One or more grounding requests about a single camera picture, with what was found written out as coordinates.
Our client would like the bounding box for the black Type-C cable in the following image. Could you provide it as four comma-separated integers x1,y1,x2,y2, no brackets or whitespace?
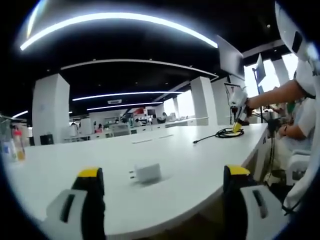
192,127,245,145

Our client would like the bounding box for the long curved ceiling light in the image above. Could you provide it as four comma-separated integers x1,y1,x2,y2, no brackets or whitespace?
19,11,219,51

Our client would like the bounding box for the large dark monitor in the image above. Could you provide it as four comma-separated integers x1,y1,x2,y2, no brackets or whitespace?
216,34,246,81

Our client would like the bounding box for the white desk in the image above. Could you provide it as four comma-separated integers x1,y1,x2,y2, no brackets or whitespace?
4,122,273,240

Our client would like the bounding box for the black box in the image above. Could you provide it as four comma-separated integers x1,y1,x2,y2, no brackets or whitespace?
39,133,54,146

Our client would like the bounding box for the short ceiling light strip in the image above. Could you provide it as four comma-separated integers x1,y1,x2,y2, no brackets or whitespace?
86,100,164,111

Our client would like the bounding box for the white charger adapter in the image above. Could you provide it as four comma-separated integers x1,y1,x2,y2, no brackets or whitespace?
128,163,161,185

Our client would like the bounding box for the red-capped orange drink bottle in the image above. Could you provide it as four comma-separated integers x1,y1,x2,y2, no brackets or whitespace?
11,125,26,163

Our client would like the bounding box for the white chair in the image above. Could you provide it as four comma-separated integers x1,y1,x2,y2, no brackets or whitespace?
286,149,314,186

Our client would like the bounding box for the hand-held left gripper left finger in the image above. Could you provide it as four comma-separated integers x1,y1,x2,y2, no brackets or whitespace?
44,166,107,240

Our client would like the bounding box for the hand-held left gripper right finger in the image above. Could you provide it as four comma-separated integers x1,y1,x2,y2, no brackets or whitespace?
223,164,292,240

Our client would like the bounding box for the small dark monitor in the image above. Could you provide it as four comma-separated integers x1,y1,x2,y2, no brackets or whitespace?
254,53,267,86

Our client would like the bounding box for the medium ceiling light strip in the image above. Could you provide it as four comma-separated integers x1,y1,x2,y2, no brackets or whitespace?
71,90,185,102

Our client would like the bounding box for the blue-labelled clear bottle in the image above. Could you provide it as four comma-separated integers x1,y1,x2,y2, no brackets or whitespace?
0,140,17,163

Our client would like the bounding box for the open laptop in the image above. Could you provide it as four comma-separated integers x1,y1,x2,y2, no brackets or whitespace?
224,81,243,106

